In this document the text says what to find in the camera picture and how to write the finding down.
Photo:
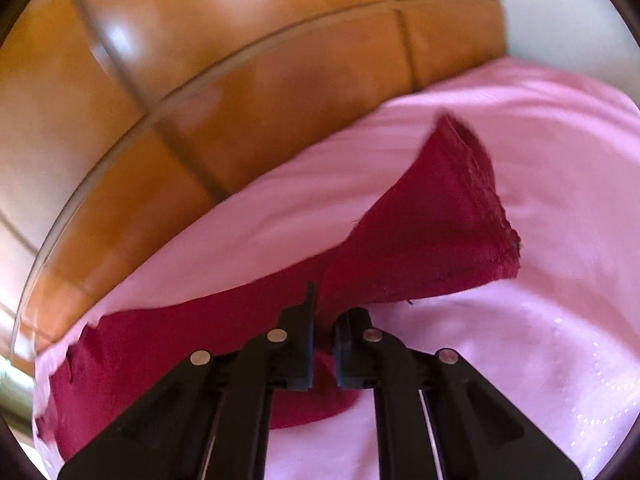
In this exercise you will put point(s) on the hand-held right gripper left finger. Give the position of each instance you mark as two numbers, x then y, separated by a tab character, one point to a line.
301	352

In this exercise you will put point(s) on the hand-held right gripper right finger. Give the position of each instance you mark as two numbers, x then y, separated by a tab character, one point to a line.
350	355

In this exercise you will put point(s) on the maroon knit garment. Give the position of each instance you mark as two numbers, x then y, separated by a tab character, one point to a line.
425	220

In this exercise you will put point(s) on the pink bed sheet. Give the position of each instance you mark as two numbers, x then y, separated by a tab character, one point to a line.
525	335

